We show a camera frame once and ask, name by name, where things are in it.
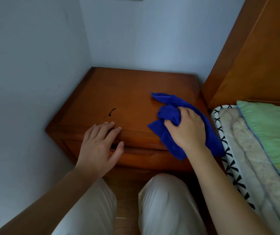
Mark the white black patterned mattress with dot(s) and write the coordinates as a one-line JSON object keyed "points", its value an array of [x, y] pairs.
{"points": [[226, 150]]}

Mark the person's left forearm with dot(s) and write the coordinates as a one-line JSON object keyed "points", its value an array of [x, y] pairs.
{"points": [[44, 208]]}

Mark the person's left hand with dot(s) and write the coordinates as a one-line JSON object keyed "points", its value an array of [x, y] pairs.
{"points": [[96, 151]]}

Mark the brown wooden nightstand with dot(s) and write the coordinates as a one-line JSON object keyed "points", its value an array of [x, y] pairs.
{"points": [[130, 90]]}

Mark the person's right hand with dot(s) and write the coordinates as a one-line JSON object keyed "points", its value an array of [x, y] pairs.
{"points": [[191, 132]]}

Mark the wooden bed headboard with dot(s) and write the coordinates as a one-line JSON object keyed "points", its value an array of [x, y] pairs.
{"points": [[252, 58]]}

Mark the beige quilted mattress pad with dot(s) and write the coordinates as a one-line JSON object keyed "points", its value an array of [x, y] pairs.
{"points": [[250, 156]]}

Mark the blue cleaning cloth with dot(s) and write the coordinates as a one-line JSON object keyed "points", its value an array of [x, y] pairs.
{"points": [[166, 113]]}

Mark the person's right forearm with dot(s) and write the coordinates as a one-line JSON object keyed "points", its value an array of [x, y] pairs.
{"points": [[228, 198]]}

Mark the green bed sheet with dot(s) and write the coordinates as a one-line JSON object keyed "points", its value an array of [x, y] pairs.
{"points": [[272, 134]]}

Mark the white trousers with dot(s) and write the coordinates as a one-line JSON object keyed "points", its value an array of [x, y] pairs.
{"points": [[164, 205]]}

